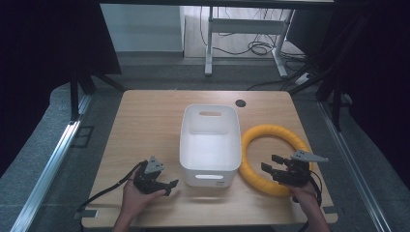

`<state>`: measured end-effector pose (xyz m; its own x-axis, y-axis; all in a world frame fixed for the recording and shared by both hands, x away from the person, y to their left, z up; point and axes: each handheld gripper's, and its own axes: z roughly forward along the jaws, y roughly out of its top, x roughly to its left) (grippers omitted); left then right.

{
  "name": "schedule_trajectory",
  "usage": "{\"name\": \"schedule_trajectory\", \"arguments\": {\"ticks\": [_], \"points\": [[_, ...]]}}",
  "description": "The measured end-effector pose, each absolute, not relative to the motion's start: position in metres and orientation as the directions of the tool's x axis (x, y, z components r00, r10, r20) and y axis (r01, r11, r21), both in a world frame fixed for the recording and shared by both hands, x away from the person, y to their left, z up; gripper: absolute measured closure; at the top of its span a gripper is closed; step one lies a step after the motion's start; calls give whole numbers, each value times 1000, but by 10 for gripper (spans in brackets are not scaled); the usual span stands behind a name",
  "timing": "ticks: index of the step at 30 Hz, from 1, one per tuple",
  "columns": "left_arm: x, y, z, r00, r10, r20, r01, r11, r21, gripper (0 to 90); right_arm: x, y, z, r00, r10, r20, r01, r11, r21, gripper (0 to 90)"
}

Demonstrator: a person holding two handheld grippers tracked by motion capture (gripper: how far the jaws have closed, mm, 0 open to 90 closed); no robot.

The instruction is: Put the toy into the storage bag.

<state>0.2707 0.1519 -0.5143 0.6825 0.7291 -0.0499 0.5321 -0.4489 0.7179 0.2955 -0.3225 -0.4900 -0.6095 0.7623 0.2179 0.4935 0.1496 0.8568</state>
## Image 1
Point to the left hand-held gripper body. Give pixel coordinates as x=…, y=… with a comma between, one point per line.
x=146, y=180

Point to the black table grommet hole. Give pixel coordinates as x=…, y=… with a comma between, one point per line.
x=240, y=103

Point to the aluminium floor rail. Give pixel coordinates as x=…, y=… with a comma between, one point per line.
x=48, y=170
x=351, y=161

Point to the black metal stand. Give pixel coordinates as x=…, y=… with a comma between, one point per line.
x=336, y=106
x=74, y=96

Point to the person's left hand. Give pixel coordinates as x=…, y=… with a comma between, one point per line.
x=133, y=201

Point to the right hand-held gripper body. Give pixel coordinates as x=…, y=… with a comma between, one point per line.
x=298, y=175

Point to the white plastic storage bin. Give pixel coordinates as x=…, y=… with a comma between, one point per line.
x=209, y=151

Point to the white power strip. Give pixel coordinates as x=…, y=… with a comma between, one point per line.
x=303, y=78

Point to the black curtain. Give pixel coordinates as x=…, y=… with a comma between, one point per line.
x=38, y=64
x=377, y=80

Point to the person's right hand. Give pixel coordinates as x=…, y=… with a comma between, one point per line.
x=304, y=195

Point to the dark floor plate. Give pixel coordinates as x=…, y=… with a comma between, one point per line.
x=82, y=136

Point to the white metal desk frame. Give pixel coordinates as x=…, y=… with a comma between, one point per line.
x=245, y=26

